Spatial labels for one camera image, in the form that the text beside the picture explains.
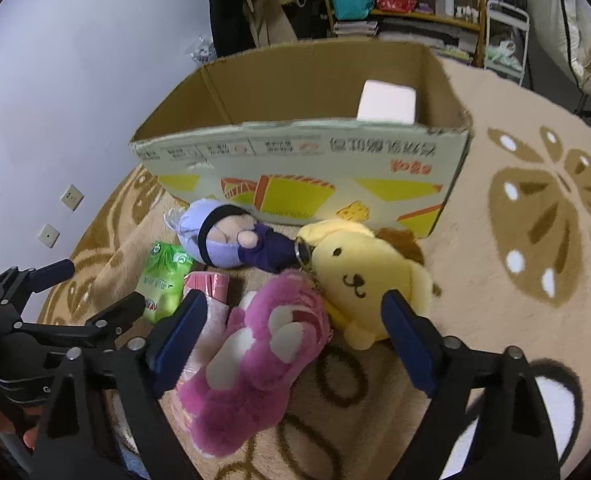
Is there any green tissue pack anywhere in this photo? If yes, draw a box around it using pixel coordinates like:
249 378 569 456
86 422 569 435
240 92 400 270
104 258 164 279
136 242 194 324

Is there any pink tissue pack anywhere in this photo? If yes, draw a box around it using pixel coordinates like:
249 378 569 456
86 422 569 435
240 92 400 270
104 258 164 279
171 270 232 441

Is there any pink plush bear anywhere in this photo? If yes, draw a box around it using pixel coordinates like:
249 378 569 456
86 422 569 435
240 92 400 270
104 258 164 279
178 270 330 458

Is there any purple haired plush doll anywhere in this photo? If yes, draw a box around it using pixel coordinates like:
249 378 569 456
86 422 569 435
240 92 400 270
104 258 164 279
164 198 297 274

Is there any yellow plush dog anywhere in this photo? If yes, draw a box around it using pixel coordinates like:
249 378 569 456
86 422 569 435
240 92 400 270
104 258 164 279
297 219 441 350

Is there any beige patterned carpet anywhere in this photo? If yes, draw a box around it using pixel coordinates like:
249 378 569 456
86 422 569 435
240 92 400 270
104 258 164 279
37 56 591 480

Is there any open cardboard box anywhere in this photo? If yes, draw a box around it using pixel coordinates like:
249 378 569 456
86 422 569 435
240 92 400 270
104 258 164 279
130 39 471 238

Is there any plastic bag of toys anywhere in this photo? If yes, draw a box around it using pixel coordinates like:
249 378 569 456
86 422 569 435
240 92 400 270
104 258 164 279
186 36 218 66

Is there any white block in box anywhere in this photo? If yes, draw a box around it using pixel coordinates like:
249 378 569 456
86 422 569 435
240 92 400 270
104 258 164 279
356 79 417 125

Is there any stack of books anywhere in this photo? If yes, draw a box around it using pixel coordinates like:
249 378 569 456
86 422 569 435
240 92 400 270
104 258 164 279
332 20 379 37

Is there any white rolling cart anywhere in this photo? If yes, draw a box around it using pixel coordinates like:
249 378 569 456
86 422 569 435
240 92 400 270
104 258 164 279
483 0 531 86

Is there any wooden shelf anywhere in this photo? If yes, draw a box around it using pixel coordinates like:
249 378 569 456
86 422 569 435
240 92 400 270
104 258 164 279
325 0 485 67

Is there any lower wall socket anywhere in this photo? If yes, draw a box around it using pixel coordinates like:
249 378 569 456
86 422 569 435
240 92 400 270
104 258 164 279
37 223 60 249

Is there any wall socket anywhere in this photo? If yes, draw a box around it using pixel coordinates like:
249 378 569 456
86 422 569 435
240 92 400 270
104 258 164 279
60 184 84 211
37 223 60 249

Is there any upper wall socket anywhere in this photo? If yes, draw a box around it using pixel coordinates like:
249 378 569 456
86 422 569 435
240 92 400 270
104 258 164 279
60 184 84 211

